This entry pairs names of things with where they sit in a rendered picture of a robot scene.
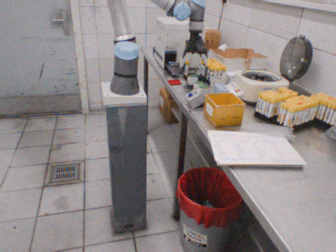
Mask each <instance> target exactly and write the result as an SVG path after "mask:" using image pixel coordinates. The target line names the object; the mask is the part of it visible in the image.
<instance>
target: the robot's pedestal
mask: <svg viewBox="0 0 336 252"><path fill-rule="evenodd" d="M147 106H148V104H147V103H126V104H117V105H106V128H107V144H108V152H109V174H110V183H111V199H112V219H113V223H114V233H115V234H117V233H126V232H132V231H137V230H146V151H147Z"/></svg>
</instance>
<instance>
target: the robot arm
mask: <svg viewBox="0 0 336 252"><path fill-rule="evenodd" d="M150 1H151V2H153V3H155V4H156V5H157V6H158V7H160V8H161V9H163V10H165V11H166V15H167V16H168V17H175V18H176V19H177V20H178V21H185V20H187V19H188V17H189V23H188V25H189V32H190V39H189V40H186V41H185V47H186V48H185V50H184V54H183V55H182V56H181V58H180V68H182V67H183V66H184V63H185V62H186V61H187V59H189V57H190V56H189V53H191V54H194V53H197V54H199V57H201V58H202V60H203V62H204V65H205V67H206V68H207V63H208V62H207V48H206V46H205V44H204V42H203V39H202V36H201V35H199V34H202V33H203V25H204V17H205V12H206V0H190V1H181V0H150ZM107 4H108V7H109V13H110V16H111V20H112V26H113V29H114V32H115V37H114V39H113V42H114V44H115V49H114V52H115V61H114V75H113V77H112V81H111V84H110V86H109V90H110V91H111V92H113V93H114V94H116V95H123V96H132V95H138V93H140V84H139V82H138V79H137V68H138V61H139V54H140V48H139V47H138V45H137V41H136V36H135V34H132V32H131V25H130V22H129V19H128V12H127V7H126V4H125V0H107ZM186 44H187V46H186Z"/></svg>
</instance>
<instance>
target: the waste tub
mask: <svg viewBox="0 0 336 252"><path fill-rule="evenodd" d="M245 105H246V103H244V102H243V101H242V100H240V99H239V98H238V97H237V96H236V95H235V94H233V93H232V92H230V93H220V94H205V106H204V110H203V115H204V116H205V117H206V119H208V121H209V122H210V123H211V125H212V126H213V127H214V128H216V127H223V126H237V125H242V119H243V115H244V110H245Z"/></svg>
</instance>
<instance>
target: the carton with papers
mask: <svg viewBox="0 0 336 252"><path fill-rule="evenodd" d="M267 58H268V56H264V55H261V54H260V53H259V52H257V54H255V52H254V50H253V49H251V48H250V49H245V48H240V49H235V48H229V49H225V50H224V51H223V50H222V49H210V53H209V59H212V60H213V59H215V60H217V61H216V62H220V63H221V64H223V65H224V66H226V68H227V69H226V71H240V70H249V69H259V70H265V68H266V61H267Z"/></svg>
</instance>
